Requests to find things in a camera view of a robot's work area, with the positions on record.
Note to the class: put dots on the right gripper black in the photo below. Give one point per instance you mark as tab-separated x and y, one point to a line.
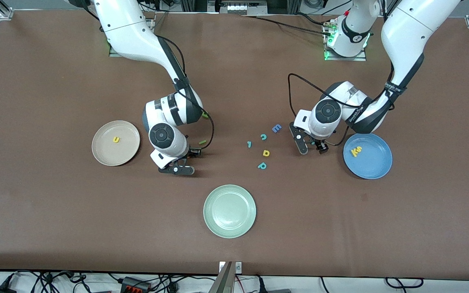
192	152

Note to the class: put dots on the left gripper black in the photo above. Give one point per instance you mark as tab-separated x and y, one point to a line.
320	145

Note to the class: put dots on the yellow foam letter K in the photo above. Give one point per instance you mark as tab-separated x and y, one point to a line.
353	153

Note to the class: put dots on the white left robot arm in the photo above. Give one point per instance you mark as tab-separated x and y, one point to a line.
405	32

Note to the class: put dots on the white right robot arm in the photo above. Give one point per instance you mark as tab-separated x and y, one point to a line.
128	32

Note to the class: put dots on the blue foam letter E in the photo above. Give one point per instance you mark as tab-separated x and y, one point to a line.
276	128

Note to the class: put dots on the teal foam letter P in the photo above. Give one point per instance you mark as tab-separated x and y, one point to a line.
262	165

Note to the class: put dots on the pale green round plate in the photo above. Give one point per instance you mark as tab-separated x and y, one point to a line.
229	211

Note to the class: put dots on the blue round plate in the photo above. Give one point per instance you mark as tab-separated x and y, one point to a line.
375	162

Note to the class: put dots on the beige brown round plate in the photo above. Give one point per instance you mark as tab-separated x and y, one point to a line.
108	154

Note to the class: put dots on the orange black connector block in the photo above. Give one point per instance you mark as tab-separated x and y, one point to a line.
132	283

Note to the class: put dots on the black power plug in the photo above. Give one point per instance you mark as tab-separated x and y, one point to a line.
261	285

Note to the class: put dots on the silver power strip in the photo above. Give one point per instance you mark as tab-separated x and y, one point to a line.
242	9

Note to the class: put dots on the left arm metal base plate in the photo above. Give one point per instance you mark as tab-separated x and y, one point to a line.
360	58

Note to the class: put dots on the white pole bracket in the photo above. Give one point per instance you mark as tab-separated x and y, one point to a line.
238	267

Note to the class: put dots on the grey metal camera pole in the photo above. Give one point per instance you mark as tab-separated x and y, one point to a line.
224	280

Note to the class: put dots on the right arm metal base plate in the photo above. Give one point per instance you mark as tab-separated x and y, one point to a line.
112	54

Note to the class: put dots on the dark aluminium frame post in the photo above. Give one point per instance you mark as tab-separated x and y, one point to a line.
189	5
294	5

